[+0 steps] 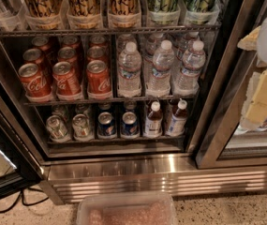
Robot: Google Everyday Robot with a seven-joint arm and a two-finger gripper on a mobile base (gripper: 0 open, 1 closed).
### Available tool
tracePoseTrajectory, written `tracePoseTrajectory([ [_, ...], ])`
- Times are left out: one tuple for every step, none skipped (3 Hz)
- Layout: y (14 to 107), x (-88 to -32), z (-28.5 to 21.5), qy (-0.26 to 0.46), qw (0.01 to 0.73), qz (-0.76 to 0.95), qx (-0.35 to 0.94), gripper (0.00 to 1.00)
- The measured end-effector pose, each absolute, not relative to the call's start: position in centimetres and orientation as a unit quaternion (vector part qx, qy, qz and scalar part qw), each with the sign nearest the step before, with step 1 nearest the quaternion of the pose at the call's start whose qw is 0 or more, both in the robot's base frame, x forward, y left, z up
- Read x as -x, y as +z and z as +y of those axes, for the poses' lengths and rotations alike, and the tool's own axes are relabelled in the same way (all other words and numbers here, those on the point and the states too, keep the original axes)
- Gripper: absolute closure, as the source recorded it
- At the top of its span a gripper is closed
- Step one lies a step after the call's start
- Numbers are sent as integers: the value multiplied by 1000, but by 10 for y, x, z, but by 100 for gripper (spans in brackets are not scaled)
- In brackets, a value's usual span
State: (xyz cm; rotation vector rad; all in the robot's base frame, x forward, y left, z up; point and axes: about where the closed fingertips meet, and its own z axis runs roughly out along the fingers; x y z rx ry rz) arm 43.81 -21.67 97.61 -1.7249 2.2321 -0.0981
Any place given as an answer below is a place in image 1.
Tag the orange lacroix can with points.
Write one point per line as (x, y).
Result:
(124, 13)
(84, 14)
(43, 14)

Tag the clear plastic bin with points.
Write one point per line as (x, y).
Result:
(128, 208)

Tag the left green lacroix can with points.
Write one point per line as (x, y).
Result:
(162, 11)

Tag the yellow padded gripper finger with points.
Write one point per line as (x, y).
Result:
(249, 42)
(254, 111)

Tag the front left coca-cola can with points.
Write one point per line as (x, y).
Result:
(34, 81)

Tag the middle orange lacroix can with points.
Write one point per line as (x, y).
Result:
(84, 14)

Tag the middle centre coca-cola can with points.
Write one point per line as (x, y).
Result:
(68, 54)

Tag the right blue pepsi can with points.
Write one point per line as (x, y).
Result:
(129, 125)

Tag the front middle coca-cola can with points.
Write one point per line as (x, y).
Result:
(68, 87)

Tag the green lacroix can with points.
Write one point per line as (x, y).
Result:
(162, 11)
(200, 11)

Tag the open black fridge door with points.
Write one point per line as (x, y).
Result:
(17, 169)

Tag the coca-cola can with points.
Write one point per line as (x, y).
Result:
(38, 57)
(34, 81)
(68, 87)
(99, 81)
(68, 54)
(97, 53)

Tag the right iced tea bottle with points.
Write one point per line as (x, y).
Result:
(175, 125)

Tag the front right water bottle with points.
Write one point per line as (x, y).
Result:
(193, 60)

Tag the front middle water bottle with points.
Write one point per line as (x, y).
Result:
(160, 75)

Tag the closed glass fridge door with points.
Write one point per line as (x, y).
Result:
(224, 143)

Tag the left iced tea bottle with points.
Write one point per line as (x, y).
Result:
(153, 121)

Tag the blue pepsi can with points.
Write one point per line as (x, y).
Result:
(106, 126)
(129, 125)

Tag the stainless steel beverage fridge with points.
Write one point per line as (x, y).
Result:
(73, 170)

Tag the left blue pepsi can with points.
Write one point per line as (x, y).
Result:
(106, 126)

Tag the left green soda can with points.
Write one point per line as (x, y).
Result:
(58, 129)

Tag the middle right coca-cola can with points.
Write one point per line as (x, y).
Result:
(97, 53)

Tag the right orange lacroix can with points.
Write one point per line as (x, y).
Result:
(124, 13)

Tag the upper wire shelf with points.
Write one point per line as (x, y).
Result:
(111, 31)

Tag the iced tea bottle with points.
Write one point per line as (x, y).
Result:
(175, 125)
(153, 121)

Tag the green soda can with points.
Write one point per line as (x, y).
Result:
(81, 127)
(58, 129)

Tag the right green lacroix can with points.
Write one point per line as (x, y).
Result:
(200, 11)

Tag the middle left coca-cola can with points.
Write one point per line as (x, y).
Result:
(38, 57)

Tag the left orange lacroix can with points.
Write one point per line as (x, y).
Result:
(43, 14)

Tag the front left water bottle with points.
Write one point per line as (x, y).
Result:
(129, 71)

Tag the front right coca-cola can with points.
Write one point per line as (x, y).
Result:
(99, 81)

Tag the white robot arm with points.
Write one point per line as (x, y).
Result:
(262, 44)

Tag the water bottle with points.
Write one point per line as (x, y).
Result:
(129, 71)
(160, 75)
(193, 60)

